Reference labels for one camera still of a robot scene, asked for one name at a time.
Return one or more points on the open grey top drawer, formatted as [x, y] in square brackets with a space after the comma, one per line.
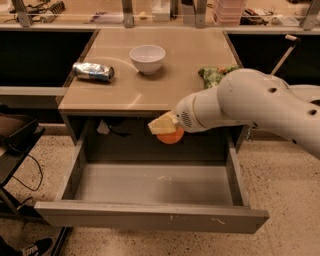
[128, 179]

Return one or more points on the white-tipped stick handle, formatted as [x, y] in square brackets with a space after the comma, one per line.
[294, 42]

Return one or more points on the pink stacked bins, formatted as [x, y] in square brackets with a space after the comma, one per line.
[228, 12]

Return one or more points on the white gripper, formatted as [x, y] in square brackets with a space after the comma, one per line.
[185, 113]

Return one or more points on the black sneaker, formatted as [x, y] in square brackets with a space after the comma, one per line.
[38, 248]

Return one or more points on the grey drawer cabinet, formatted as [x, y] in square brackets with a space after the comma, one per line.
[119, 111]

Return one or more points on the crushed silver soda can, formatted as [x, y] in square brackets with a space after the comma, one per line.
[93, 71]

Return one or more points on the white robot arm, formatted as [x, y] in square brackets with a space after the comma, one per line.
[250, 97]

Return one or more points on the orange fruit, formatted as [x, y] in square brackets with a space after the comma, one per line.
[171, 138]

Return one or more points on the white ceramic bowl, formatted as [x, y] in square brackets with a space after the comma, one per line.
[147, 59]

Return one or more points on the green chip bag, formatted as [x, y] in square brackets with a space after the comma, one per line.
[213, 75]

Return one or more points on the black cart with cable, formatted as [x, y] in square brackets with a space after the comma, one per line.
[19, 134]

